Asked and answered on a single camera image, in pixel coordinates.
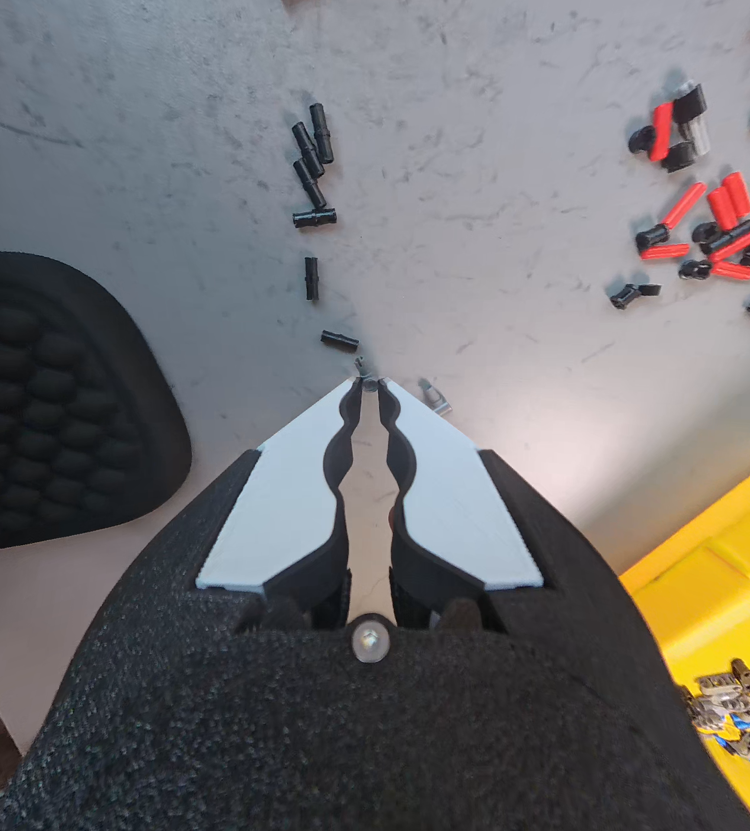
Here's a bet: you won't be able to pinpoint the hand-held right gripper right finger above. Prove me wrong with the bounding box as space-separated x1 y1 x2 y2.
377 378 546 629

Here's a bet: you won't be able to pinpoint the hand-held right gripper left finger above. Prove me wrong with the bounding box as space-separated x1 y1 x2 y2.
195 377 364 629

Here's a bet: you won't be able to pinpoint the yellow plastic bin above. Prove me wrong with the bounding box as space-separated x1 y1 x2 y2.
618 448 750 831

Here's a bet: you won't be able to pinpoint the pile of grey blue lego pieces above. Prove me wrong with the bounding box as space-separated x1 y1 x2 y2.
675 657 750 771

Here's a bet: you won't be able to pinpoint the scattered black lego pins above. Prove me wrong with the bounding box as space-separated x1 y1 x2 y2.
291 102 361 354

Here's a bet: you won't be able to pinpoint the pile of red black lego pieces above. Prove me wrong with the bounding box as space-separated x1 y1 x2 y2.
610 0 750 333

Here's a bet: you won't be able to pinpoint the black bumpy cushion pad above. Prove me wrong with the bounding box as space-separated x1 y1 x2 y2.
0 250 193 557

